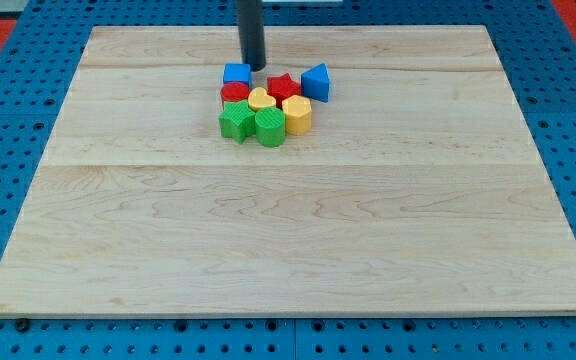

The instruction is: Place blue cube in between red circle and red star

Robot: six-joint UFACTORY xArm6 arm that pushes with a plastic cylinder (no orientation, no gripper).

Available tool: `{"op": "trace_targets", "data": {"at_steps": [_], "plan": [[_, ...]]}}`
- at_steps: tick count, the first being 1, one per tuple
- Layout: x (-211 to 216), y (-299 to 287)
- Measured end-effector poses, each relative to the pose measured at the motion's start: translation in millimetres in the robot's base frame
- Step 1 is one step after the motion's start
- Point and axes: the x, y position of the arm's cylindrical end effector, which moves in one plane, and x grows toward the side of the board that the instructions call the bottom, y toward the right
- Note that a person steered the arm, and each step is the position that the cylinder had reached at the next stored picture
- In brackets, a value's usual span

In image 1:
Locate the blue cube block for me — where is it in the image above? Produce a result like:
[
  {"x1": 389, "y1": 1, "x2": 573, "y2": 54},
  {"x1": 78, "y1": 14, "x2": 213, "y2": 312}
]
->
[{"x1": 222, "y1": 63, "x2": 252, "y2": 87}]

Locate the green star block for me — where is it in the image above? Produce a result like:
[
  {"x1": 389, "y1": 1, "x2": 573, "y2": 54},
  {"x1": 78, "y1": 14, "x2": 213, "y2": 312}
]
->
[{"x1": 219, "y1": 100, "x2": 256, "y2": 144}]

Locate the red star block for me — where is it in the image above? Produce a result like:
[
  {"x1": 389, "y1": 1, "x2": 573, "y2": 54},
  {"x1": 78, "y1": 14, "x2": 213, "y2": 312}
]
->
[{"x1": 267, "y1": 73, "x2": 302, "y2": 108}]

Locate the green cylinder block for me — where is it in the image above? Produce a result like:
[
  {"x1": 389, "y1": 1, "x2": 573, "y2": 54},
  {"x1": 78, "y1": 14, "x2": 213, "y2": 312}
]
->
[{"x1": 255, "y1": 107, "x2": 286, "y2": 147}]

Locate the yellow hexagon block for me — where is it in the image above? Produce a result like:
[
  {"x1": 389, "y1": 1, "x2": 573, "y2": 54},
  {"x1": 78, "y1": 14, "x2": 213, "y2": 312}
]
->
[{"x1": 282, "y1": 95, "x2": 312, "y2": 135}]

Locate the yellow heart block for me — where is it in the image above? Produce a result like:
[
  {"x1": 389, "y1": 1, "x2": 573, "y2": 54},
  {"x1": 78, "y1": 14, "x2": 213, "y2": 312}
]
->
[{"x1": 247, "y1": 87, "x2": 277, "y2": 112}]

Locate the blue triangular prism block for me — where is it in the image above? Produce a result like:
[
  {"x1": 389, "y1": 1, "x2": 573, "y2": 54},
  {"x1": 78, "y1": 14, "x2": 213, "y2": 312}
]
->
[{"x1": 301, "y1": 63, "x2": 330, "y2": 103}]

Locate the red cylinder block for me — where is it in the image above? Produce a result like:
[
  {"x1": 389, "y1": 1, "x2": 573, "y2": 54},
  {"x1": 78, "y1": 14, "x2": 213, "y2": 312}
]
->
[{"x1": 220, "y1": 82, "x2": 250, "y2": 104}]

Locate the light wooden board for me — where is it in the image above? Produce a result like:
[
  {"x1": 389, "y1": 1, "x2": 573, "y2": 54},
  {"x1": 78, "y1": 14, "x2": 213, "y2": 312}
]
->
[{"x1": 0, "y1": 25, "x2": 576, "y2": 319}]

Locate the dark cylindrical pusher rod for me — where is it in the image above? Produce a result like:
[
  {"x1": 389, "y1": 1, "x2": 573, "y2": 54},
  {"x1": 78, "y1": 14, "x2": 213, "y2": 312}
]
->
[{"x1": 236, "y1": 0, "x2": 266, "y2": 72}]

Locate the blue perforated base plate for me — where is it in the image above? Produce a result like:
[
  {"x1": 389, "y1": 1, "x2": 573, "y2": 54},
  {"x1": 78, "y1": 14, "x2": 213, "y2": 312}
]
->
[{"x1": 0, "y1": 0, "x2": 576, "y2": 359}]

